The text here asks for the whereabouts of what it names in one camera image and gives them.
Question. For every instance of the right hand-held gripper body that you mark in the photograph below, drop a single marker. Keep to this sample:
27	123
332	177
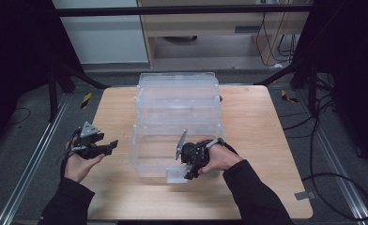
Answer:
194	153

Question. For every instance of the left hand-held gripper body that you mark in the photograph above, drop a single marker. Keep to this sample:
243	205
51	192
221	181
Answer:
86	148

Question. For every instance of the clear plastic storage box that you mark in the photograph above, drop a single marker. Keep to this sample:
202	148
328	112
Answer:
172	109

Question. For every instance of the person's left hand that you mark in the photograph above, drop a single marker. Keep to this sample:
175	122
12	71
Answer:
79	168

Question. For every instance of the person's right hand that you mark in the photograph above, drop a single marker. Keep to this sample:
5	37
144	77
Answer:
222	157

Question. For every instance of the yellow black floor tape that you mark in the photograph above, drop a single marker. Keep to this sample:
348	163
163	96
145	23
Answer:
86	100
288	97

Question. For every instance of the black metal stand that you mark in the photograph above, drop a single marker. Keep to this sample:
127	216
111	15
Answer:
312	90
52	93

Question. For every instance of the white cabinet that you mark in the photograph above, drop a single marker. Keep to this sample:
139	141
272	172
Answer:
104	37

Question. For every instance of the dark curtain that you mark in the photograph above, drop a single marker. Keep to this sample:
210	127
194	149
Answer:
354	62
16	62

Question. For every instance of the grey tape piece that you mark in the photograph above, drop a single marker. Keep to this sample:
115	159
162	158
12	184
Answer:
304	195

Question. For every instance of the light wooden desk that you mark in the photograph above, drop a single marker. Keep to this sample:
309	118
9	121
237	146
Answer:
204	23

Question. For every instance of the aluminium floor rail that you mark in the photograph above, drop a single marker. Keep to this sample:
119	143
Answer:
35	156
335	156

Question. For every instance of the black horizontal frame bar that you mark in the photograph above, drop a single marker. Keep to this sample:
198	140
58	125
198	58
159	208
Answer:
172	10

